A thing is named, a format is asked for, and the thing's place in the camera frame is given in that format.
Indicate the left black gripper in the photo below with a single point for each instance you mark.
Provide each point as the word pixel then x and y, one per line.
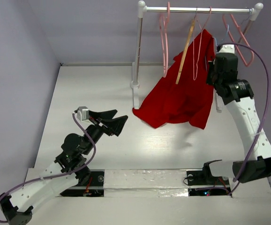
pixel 115 125

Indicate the red t shirt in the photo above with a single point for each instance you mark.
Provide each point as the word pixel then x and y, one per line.
pixel 189 100

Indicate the blue wire hanger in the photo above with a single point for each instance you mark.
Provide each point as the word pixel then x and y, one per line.
pixel 216 42

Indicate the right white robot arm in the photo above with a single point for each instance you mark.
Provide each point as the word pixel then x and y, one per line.
pixel 238 98

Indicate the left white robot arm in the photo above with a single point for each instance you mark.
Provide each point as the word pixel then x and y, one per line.
pixel 69 168

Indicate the wooden hanger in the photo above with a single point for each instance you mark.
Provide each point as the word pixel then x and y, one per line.
pixel 185 51

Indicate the thick pink plastic hanger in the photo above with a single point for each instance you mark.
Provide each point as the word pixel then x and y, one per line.
pixel 163 23

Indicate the pink plastic hanger right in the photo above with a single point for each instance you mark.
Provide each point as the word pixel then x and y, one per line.
pixel 242 37

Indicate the white clothes rack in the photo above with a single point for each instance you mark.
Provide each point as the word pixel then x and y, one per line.
pixel 142 8

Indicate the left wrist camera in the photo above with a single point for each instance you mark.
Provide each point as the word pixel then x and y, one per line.
pixel 81 114

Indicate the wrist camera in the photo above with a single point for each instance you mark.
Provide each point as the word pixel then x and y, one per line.
pixel 227 48
pixel 81 114

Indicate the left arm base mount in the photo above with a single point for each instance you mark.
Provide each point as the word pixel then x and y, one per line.
pixel 94 187

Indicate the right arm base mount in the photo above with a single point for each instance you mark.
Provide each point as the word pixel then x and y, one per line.
pixel 218 185

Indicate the thin pink wire hanger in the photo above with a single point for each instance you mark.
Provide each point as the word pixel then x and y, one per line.
pixel 197 47

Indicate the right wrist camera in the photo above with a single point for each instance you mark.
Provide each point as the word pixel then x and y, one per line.
pixel 227 48

